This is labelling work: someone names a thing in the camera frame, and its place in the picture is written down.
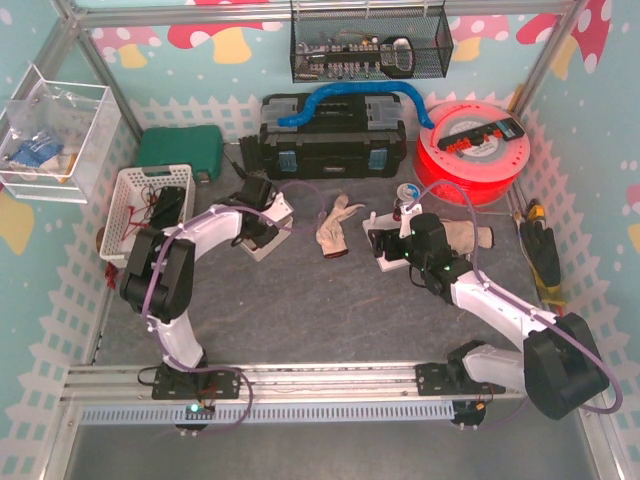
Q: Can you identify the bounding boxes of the beige work glove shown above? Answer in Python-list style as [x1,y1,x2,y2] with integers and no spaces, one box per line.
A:
[441,219,494,255]
[316,193,365,259]

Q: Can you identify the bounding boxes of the green plastic case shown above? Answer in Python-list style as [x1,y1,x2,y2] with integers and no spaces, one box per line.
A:
[135,124,224,180]

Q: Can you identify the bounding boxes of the red filament spool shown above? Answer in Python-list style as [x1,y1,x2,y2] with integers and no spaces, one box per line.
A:
[413,100,531,206]

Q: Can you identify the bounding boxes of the black toolbox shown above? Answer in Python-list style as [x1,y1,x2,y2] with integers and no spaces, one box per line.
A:
[258,93,407,180]

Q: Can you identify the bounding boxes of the black wire mesh basket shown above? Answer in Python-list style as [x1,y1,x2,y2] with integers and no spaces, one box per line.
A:
[290,1,454,83]

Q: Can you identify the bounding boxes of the black ribbed block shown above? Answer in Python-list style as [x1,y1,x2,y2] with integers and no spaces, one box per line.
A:
[239,135,267,178]

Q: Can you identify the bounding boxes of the grey slotted cable duct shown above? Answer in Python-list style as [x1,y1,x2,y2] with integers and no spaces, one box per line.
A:
[81,401,455,426]

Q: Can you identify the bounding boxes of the yellow handled screwdriver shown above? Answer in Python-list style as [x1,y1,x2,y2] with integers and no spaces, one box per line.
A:
[513,199,546,225]

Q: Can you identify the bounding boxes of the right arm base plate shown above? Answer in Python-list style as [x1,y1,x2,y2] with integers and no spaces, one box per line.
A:
[414,362,506,396]

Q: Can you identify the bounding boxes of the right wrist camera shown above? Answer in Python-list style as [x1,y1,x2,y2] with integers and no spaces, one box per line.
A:
[399,202,423,239]

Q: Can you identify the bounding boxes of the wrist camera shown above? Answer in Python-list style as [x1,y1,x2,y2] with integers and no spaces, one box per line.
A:
[263,192,293,223]
[399,202,423,239]

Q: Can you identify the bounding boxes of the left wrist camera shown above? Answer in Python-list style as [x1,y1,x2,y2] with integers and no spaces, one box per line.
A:
[263,192,293,223]

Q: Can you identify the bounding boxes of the clear acrylic wall box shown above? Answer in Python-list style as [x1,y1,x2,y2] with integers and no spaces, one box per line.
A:
[1,65,121,204]

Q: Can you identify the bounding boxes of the black screwdriver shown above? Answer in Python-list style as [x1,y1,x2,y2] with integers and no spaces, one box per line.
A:
[223,150,247,179]

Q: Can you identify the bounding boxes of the black terminal strip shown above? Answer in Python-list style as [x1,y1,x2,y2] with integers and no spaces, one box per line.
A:
[437,117,525,153]

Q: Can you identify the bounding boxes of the orange black pliers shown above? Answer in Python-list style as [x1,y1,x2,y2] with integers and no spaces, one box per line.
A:
[534,270,566,316]

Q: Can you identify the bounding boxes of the blue corrugated hose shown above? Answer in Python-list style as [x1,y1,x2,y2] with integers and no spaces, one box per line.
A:
[277,80,436,131]

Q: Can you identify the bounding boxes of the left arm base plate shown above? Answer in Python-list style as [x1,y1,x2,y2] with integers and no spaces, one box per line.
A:
[151,365,241,401]

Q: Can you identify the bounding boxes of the white plastic basket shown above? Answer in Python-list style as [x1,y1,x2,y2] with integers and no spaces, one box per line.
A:
[100,164,196,269]

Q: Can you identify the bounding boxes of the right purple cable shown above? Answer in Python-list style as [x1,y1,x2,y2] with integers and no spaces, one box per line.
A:
[412,179,624,433]

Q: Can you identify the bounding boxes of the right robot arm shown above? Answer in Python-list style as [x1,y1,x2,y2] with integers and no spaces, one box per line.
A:
[363,213,611,420]

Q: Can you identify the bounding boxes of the white peg base plate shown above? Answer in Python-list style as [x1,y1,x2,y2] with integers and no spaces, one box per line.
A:
[362,211,413,272]

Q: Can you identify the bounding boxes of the blue white gloves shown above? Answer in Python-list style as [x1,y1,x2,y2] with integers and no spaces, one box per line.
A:
[10,134,64,170]

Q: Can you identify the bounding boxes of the black device in basket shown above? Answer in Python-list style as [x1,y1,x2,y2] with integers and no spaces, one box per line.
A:
[149,186,186,229]

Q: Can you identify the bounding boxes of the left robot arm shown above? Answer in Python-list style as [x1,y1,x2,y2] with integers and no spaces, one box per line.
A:
[120,176,293,373]

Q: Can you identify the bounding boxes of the small solder wire spool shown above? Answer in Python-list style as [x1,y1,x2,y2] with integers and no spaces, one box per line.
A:
[396,183,421,204]

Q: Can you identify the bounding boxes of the white spring box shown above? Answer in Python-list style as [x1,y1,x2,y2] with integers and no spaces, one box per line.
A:
[240,230,290,262]

